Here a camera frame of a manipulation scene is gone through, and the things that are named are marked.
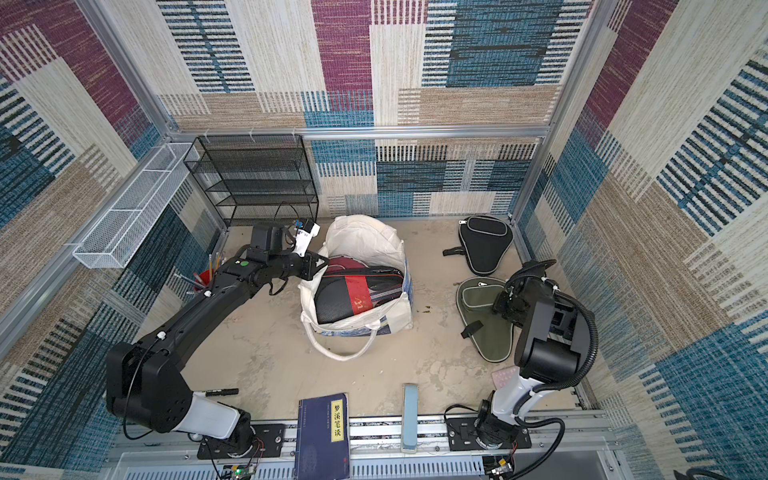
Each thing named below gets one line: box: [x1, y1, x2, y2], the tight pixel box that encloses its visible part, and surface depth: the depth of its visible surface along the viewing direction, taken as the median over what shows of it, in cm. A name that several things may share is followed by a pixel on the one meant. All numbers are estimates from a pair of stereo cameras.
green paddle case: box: [456, 276, 515, 363], surface depth 94 cm
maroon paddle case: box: [326, 255, 369, 273], surface depth 96 cm
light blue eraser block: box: [401, 383, 419, 453], surface depth 73 cm
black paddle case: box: [442, 216, 514, 276], surface depth 112 cm
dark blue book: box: [295, 392, 350, 480], surface depth 75 cm
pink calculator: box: [491, 365, 518, 391], surface depth 84 cm
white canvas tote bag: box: [299, 214, 414, 362], surface depth 87 cm
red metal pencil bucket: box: [199, 268, 214, 286], surface depth 95 cm
